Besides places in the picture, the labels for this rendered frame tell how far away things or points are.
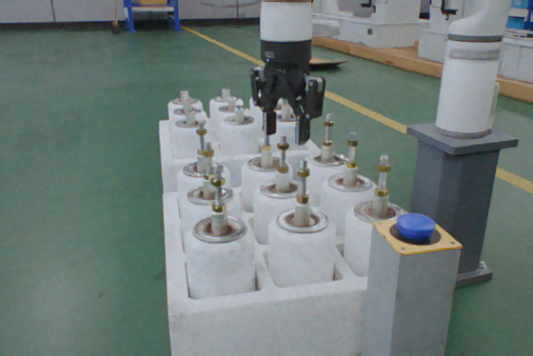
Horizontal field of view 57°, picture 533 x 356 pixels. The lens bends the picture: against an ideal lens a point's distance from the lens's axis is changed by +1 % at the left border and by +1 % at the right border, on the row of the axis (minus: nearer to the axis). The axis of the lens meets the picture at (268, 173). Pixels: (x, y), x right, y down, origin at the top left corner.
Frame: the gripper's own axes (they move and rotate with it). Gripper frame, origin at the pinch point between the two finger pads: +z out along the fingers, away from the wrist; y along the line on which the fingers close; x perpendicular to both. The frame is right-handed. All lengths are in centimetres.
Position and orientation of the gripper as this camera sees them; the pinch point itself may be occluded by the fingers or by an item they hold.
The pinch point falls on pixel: (286, 131)
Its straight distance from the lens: 76.2
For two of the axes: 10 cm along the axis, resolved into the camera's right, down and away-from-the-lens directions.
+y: 6.9, 2.7, -6.7
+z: 0.1, 9.3, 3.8
